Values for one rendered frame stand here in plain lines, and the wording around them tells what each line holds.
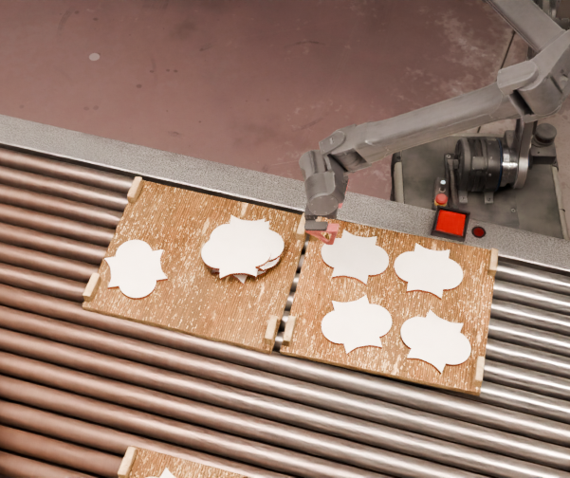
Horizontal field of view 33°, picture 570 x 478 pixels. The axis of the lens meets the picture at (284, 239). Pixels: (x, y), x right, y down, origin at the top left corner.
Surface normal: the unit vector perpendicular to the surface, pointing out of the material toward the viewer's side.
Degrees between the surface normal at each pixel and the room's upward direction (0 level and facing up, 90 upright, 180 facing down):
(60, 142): 0
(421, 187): 0
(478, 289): 0
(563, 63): 65
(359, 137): 37
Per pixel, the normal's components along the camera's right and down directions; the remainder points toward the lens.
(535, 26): -0.62, -0.44
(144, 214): 0.01, -0.57
